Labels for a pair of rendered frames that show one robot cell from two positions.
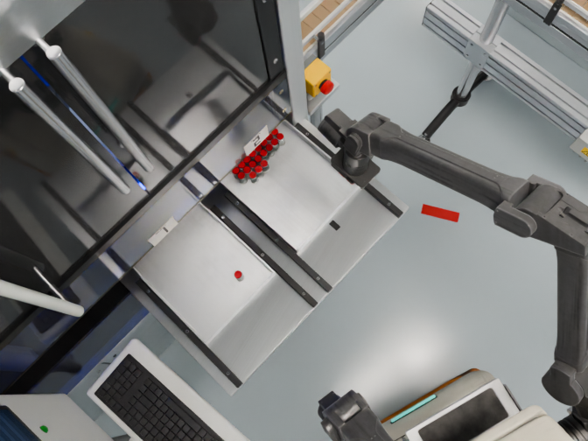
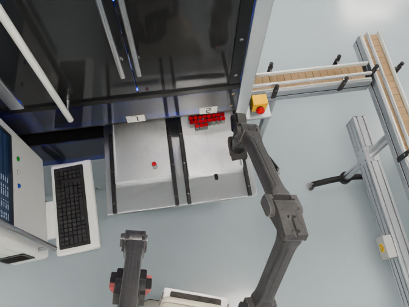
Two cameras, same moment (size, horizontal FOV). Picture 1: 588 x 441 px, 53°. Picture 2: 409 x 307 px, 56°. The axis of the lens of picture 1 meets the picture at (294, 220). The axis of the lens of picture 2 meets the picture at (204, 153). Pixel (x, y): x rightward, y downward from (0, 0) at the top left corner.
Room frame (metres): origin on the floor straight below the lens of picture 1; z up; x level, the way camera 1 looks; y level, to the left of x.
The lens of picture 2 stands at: (-0.16, -0.31, 2.60)
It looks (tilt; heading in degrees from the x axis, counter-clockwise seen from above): 67 degrees down; 24
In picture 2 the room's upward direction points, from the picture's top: 2 degrees clockwise
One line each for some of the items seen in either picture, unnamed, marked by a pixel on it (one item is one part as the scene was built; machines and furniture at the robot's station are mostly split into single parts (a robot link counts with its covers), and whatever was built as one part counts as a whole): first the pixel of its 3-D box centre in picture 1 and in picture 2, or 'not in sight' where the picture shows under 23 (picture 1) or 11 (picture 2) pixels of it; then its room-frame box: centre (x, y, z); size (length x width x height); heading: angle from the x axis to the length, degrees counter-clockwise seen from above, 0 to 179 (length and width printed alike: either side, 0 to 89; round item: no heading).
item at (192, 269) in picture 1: (197, 264); (140, 147); (0.38, 0.28, 0.90); 0.34 x 0.26 x 0.04; 35
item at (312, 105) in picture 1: (308, 86); (256, 106); (0.86, -0.12, 0.87); 0.14 x 0.13 x 0.02; 35
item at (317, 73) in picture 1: (313, 76); (258, 101); (0.82, -0.14, 1.00); 0.08 x 0.07 x 0.07; 35
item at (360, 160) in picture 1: (355, 150); (239, 137); (0.47, -0.16, 1.26); 0.07 x 0.06 x 0.07; 30
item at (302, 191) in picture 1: (284, 178); (210, 138); (0.57, 0.00, 0.90); 0.34 x 0.26 x 0.04; 35
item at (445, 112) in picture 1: (458, 101); (342, 179); (1.07, -0.82, 0.07); 0.50 x 0.08 x 0.14; 125
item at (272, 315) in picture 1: (260, 240); (178, 158); (0.42, 0.10, 0.87); 0.70 x 0.48 x 0.02; 125
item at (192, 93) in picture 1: (188, 60); (188, 42); (0.61, 0.13, 1.51); 0.43 x 0.01 x 0.59; 125
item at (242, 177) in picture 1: (262, 158); (207, 122); (0.65, 0.05, 0.90); 0.18 x 0.02 x 0.05; 125
